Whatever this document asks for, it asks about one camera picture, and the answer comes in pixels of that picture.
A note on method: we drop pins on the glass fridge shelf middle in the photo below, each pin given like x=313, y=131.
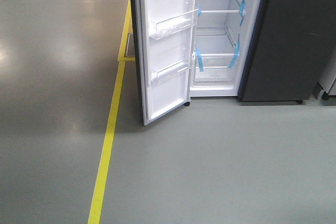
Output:
x=219, y=6

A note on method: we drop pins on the fridge body white interior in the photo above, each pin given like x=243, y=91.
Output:
x=221, y=24

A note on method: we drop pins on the clear lower door bin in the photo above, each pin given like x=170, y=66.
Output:
x=158, y=76

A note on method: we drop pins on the clear door bin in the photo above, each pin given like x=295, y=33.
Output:
x=165, y=28
x=158, y=76

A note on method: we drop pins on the clear crisper drawer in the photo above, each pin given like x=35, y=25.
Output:
x=217, y=52

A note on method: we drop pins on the blue tape strip left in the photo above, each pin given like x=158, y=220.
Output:
x=199, y=60

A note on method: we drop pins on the blue tape strip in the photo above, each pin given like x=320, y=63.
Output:
x=242, y=11
x=199, y=60
x=236, y=54

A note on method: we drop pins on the clear middle door bin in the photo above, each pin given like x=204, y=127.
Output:
x=165, y=28

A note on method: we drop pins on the blue tape strip lower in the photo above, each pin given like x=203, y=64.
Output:
x=236, y=54

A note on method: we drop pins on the blue tape strip middle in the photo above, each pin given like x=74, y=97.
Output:
x=242, y=11

